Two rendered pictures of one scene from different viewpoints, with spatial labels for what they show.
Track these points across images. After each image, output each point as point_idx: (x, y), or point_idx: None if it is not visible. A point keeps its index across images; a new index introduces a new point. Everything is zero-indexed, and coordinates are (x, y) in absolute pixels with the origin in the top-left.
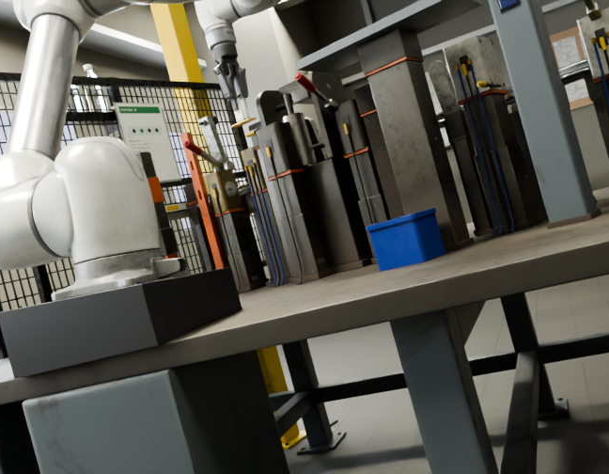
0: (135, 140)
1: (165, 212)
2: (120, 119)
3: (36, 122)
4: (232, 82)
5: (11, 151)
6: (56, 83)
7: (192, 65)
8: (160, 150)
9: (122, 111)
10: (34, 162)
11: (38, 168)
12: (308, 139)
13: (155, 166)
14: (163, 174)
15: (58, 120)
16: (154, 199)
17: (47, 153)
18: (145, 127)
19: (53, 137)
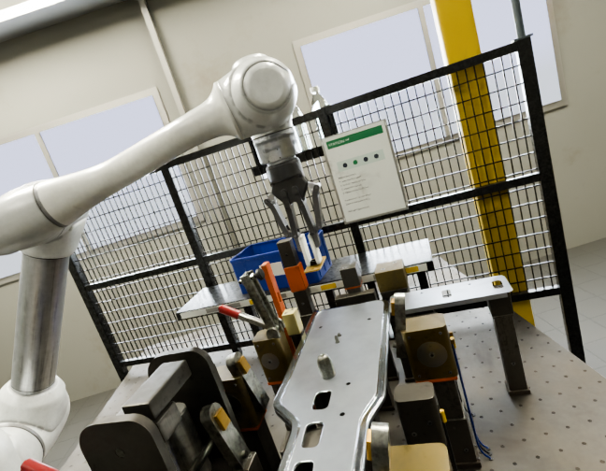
0: (346, 176)
1: (307, 299)
2: (328, 157)
3: (13, 363)
4: (290, 216)
5: (8, 382)
6: (22, 326)
7: (458, 30)
8: (380, 179)
9: (331, 146)
10: None
11: None
12: (175, 462)
13: (371, 200)
14: (382, 206)
15: (27, 359)
16: (293, 289)
17: (19, 390)
18: (360, 157)
19: (23, 375)
